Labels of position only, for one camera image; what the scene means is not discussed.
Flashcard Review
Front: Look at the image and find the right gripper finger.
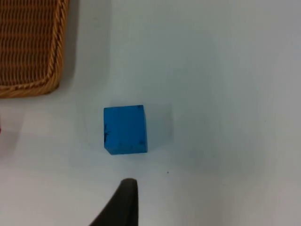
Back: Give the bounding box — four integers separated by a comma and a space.
89, 178, 139, 226

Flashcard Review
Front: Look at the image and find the blue cube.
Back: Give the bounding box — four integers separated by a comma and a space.
103, 105, 149, 156

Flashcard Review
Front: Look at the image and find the pale brown wicker basket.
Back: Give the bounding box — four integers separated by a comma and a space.
0, 0, 71, 99

